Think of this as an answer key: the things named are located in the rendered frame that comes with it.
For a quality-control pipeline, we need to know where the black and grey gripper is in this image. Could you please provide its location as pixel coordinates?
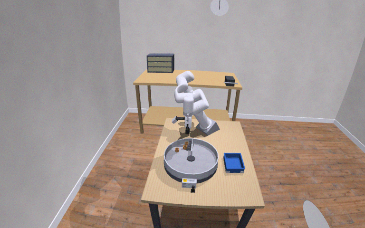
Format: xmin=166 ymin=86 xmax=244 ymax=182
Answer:
xmin=184 ymin=115 xmax=193 ymax=134

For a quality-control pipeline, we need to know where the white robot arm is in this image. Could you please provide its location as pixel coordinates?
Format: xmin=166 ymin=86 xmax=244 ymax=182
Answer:
xmin=174 ymin=71 xmax=212 ymax=130

